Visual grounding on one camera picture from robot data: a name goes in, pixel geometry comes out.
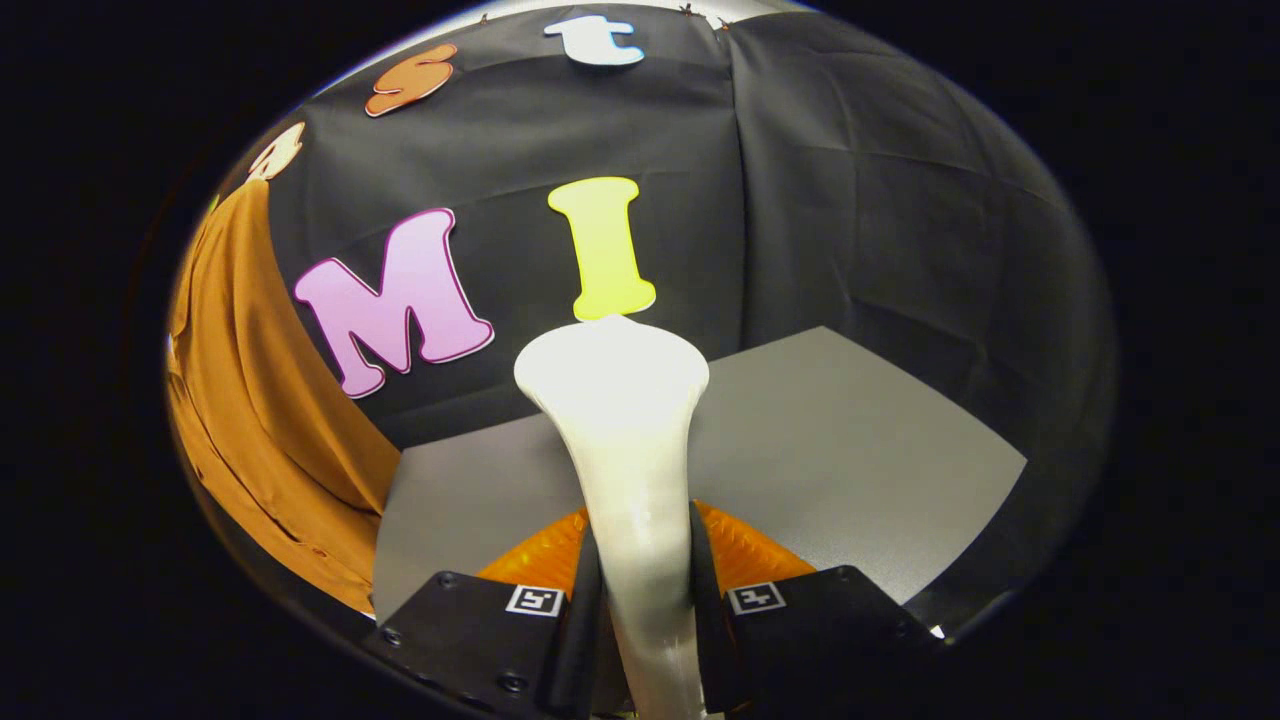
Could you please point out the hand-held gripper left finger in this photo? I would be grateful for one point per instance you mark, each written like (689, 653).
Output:
(585, 650)

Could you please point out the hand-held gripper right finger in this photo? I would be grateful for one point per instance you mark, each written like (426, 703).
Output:
(710, 650)

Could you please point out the orange button shirt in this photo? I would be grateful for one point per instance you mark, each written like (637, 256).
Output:
(260, 400)

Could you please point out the black backdrop cloth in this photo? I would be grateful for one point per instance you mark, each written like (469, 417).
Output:
(850, 200)

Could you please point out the row of black clips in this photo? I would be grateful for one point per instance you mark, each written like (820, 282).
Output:
(690, 10)

